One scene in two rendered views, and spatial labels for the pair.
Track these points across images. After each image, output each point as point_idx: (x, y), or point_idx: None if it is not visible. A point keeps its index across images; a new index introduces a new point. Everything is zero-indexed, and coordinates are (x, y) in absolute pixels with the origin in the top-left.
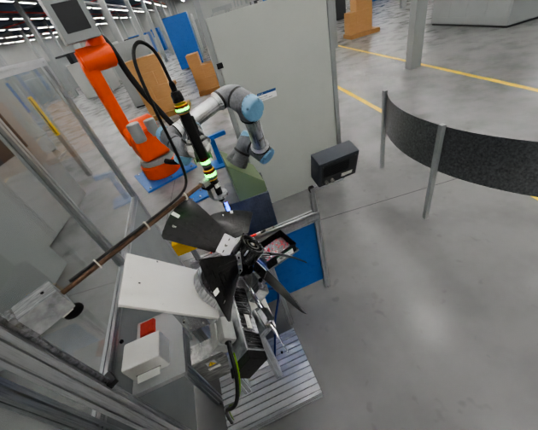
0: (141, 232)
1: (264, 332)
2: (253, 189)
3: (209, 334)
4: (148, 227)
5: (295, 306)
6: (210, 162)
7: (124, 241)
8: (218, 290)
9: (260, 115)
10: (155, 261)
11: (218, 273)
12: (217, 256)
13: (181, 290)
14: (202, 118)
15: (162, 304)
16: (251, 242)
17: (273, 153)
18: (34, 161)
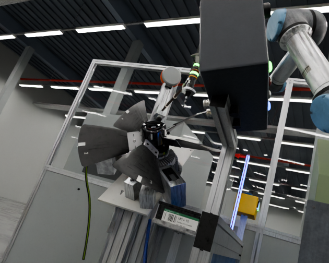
0: (172, 97)
1: None
2: (312, 191)
3: (142, 218)
4: (173, 95)
5: (90, 160)
6: (195, 65)
7: (171, 98)
8: (128, 112)
9: (276, 29)
10: (190, 150)
11: (136, 109)
12: (172, 150)
13: None
14: (283, 59)
15: None
16: (155, 126)
17: None
18: (281, 121)
